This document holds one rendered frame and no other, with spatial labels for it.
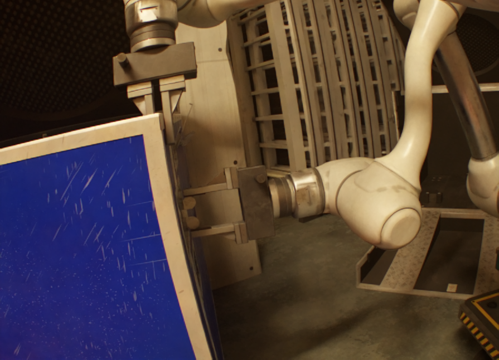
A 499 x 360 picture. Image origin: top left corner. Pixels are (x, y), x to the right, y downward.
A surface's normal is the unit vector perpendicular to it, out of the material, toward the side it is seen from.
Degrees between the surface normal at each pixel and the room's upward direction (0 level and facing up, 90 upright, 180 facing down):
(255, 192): 83
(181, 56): 80
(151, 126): 90
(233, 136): 90
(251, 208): 83
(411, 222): 105
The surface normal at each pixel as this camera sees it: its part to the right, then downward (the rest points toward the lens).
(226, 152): 0.49, 0.09
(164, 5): 0.66, -0.11
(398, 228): 0.10, 0.38
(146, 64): 0.13, -0.02
